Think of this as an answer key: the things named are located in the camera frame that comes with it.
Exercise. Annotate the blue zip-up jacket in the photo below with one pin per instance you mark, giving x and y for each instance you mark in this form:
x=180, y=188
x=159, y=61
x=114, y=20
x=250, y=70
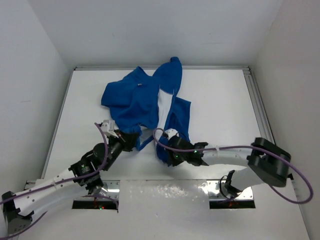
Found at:
x=144, y=104

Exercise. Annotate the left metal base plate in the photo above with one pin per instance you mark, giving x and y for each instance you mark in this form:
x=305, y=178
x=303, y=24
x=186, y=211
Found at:
x=110, y=189

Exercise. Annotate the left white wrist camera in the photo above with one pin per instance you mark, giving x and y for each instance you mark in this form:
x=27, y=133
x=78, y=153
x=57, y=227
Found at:
x=108, y=126

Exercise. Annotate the aluminium frame rail right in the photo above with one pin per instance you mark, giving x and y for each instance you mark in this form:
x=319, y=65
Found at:
x=262, y=120

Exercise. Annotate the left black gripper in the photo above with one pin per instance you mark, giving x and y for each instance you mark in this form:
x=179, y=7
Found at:
x=131, y=138

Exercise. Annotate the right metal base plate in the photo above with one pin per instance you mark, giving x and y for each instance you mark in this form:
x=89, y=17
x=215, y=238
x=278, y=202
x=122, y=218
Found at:
x=213, y=189

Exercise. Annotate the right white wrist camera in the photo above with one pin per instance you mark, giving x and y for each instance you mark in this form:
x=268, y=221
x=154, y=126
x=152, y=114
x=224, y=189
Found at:
x=169, y=133

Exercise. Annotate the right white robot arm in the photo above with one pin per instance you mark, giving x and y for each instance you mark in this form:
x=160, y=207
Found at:
x=236, y=180

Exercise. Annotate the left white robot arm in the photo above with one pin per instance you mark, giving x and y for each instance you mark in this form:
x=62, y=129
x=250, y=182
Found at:
x=80, y=179

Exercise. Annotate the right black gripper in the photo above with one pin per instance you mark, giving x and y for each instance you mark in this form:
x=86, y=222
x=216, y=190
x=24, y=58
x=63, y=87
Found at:
x=172, y=160

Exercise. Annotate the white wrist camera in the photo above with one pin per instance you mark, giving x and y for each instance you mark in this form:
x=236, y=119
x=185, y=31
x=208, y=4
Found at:
x=169, y=133
x=108, y=126

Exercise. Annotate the metal base plate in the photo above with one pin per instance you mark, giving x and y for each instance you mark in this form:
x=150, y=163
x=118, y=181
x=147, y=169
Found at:
x=213, y=189
x=110, y=189

